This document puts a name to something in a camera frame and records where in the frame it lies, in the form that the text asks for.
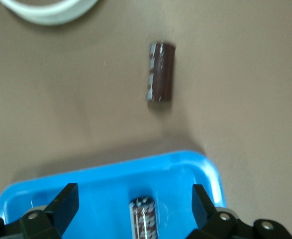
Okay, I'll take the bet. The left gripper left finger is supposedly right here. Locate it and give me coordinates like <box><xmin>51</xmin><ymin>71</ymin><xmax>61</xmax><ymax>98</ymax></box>
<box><xmin>0</xmin><ymin>183</ymin><xmax>80</xmax><ymax>239</ymax></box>

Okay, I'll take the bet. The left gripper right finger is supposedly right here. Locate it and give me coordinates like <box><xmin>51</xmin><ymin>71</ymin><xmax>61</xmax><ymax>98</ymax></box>
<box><xmin>189</xmin><ymin>184</ymin><xmax>292</xmax><ymax>239</ymax></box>

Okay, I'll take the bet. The black printed electrolytic capacitor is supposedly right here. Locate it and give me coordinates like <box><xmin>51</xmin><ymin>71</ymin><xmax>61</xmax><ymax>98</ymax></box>
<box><xmin>128</xmin><ymin>195</ymin><xmax>160</xmax><ymax>239</ymax></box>

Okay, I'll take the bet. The brown electrolytic capacitor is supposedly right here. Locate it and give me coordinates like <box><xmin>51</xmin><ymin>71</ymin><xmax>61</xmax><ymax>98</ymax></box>
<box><xmin>145</xmin><ymin>41</ymin><xmax>178</xmax><ymax>103</ymax></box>

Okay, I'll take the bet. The blue plastic tray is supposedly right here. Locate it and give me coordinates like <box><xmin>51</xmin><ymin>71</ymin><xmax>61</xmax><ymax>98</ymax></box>
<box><xmin>0</xmin><ymin>149</ymin><xmax>227</xmax><ymax>239</ymax></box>

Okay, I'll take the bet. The white half-round pipe clamp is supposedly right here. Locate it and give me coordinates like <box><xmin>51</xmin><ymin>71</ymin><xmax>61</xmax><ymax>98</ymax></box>
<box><xmin>0</xmin><ymin>0</ymin><xmax>100</xmax><ymax>26</ymax></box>

